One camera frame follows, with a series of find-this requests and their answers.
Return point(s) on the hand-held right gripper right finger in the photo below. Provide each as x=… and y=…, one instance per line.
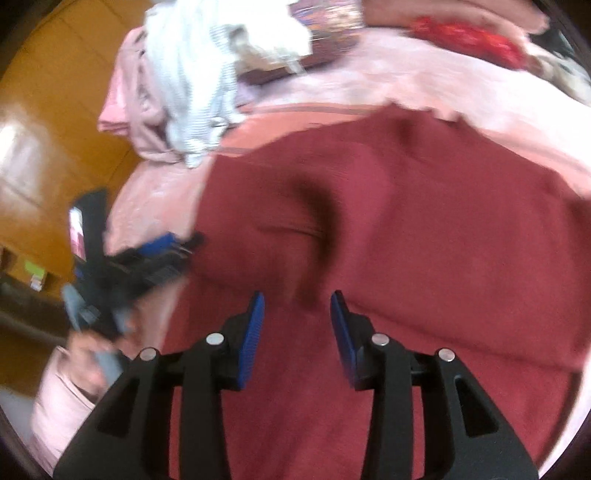
x=344, y=332

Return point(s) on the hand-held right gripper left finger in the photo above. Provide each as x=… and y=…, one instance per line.
x=251, y=332

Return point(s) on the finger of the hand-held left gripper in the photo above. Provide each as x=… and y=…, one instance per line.
x=164, y=244
x=161, y=273

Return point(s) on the dark red knit sweater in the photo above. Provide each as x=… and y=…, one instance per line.
x=415, y=230

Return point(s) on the person's left forearm pink sleeve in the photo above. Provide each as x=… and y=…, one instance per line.
x=55, y=424

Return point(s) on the person's left hand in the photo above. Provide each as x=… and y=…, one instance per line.
x=85, y=364

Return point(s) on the small green box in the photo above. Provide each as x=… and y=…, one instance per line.
x=36, y=273

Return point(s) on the mauve pink garment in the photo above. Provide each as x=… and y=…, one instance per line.
x=138, y=124

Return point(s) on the white striped garment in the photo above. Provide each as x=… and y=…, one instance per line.
x=184, y=83

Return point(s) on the cream white garment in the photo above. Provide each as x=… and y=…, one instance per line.
x=272, y=37

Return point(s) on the pink leaf print blanket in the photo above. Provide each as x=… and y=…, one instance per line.
x=415, y=83

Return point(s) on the patterned purple pillow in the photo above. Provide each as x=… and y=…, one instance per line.
x=323, y=27

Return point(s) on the red patterned cloth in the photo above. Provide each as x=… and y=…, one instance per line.
x=471, y=39

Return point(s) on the folded pink fleece blanket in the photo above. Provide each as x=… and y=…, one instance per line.
x=461, y=11

